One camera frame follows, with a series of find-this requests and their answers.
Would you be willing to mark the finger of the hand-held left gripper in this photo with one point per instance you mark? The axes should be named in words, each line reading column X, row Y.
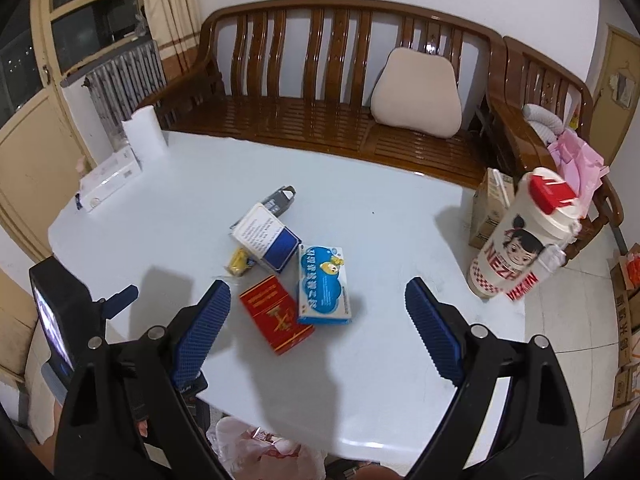
column 120, row 301

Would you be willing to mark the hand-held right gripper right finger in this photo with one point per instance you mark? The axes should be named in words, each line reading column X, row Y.
column 435, row 330

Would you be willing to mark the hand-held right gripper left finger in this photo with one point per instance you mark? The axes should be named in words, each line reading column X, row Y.
column 200, row 335

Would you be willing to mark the white and blue medicine box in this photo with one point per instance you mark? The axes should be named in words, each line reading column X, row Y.
column 262, row 235

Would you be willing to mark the white plastic bag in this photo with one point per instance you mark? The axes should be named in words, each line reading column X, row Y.
column 265, row 452

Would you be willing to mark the black paper box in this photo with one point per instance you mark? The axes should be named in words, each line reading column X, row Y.
column 277, row 202

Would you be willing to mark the red paper box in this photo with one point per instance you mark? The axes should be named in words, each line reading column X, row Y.
column 272, row 315

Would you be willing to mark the small yellow packet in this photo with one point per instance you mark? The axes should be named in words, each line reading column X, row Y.
column 239, row 262

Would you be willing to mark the large cartoon paper cup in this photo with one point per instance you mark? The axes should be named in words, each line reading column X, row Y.
column 515, row 250

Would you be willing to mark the light blue cartoon box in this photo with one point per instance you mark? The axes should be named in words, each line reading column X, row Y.
column 322, row 285

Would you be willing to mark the white flat box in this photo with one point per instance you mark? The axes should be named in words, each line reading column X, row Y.
column 107, row 180

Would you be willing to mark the brown drink carton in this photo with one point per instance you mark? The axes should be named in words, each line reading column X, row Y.
column 482, row 215

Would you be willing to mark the yellow framed glass door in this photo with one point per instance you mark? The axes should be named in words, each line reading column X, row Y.
column 30, row 160

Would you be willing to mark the white paper roll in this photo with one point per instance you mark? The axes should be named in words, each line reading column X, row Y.
column 145, row 132

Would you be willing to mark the large printed cardboard box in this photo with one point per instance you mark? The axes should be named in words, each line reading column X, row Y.
column 627, row 305

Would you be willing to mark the small cardboard box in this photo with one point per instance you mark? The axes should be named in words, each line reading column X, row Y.
column 629, row 385

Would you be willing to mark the flat cardboard box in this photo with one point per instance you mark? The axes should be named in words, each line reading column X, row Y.
column 617, row 422

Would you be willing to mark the wooden armchair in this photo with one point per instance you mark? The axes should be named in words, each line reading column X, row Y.
column 520, row 140

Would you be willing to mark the grey radiator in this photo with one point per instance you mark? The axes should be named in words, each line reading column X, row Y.
column 125, row 80

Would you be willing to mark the pink plastic bag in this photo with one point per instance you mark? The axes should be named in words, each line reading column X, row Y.
column 580, row 160

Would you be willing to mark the grey white pillow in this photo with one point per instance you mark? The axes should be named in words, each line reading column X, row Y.
column 540, row 122

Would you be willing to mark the beige back cushion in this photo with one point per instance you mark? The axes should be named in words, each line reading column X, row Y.
column 417, row 92

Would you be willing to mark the wooden slatted sofa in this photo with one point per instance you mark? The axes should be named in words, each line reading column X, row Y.
column 300, row 115

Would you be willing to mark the yellow wooden door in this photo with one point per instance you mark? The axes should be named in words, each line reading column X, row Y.
column 612, row 130

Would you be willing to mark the beige striped curtain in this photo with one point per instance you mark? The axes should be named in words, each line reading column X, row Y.
column 170, row 5

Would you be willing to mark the hanging paper card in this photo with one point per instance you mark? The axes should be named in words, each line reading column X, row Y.
column 622, row 87

